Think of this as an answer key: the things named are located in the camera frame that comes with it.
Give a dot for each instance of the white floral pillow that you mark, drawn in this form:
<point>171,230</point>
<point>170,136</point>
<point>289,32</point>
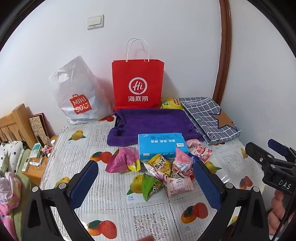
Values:
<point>10,153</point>

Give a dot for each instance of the white remote control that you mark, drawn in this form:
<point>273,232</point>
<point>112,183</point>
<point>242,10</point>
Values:
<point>26,164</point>

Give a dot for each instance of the wooden door frame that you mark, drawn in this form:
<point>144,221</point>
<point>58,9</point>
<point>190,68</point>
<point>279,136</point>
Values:
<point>223,58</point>

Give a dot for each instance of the blue tissue pack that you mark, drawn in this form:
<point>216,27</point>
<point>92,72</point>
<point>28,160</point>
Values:
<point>159,144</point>

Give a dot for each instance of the white light switch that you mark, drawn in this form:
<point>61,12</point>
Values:
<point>95,22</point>

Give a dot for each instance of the yellow triangular snack packet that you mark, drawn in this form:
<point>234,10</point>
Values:
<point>158,163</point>

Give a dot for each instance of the pink cloth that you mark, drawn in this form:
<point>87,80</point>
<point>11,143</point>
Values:
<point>8,194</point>

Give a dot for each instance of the grey checked cloth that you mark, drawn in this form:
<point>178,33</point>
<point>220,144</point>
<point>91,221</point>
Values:
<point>205,118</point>

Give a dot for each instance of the wooden nightstand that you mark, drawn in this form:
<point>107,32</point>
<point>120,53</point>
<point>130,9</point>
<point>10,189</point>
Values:
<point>37,172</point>

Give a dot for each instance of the red paper bag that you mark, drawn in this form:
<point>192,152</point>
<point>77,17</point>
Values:
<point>138,76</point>

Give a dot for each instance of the wooden headboard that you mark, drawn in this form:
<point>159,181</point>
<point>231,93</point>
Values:
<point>13,125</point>

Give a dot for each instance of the yellow chip bag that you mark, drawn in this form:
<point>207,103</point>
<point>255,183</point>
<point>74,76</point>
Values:
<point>171,103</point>

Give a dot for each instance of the magenta triangular snack packet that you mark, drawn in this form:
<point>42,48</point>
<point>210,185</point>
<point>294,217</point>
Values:
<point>120,161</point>

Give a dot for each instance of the long pink wafer packet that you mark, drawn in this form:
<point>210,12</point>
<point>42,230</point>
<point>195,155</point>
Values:
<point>161,178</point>

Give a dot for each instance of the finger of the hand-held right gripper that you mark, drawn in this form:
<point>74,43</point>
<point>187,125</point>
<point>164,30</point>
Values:
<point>256,151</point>
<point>278,145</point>

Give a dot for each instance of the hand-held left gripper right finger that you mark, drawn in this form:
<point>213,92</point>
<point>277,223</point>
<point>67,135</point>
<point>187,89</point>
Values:
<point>208,185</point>

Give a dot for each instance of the white plastic bag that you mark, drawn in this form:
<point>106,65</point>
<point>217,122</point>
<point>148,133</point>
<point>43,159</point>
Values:
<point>76,92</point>

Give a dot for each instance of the fruit print tablecloth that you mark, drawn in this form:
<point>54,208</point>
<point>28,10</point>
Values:
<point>111,215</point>

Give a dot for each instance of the purple fabric basket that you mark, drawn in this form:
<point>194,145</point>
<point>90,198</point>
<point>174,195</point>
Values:
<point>150,122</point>

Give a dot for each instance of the green triangular snack packet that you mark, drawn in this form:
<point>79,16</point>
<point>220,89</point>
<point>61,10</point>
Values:
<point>149,187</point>

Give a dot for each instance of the pink strawberry snack packet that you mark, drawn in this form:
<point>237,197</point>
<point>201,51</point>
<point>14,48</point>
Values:
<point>201,150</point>

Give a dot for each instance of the blue snack packet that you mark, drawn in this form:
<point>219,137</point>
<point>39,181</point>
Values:
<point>193,158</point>

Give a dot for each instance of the pink crinkled snack packet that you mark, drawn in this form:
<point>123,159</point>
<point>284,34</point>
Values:
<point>181,160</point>

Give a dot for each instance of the person's right hand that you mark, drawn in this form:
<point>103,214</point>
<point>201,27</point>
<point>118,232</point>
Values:
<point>276,215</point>

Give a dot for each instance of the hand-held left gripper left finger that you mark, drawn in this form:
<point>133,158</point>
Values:
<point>83,185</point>

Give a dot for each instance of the red snack packet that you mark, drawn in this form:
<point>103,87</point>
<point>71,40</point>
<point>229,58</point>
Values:
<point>188,172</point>

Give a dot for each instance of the small clear bottle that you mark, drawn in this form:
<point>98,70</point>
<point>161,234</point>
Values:
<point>47,143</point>

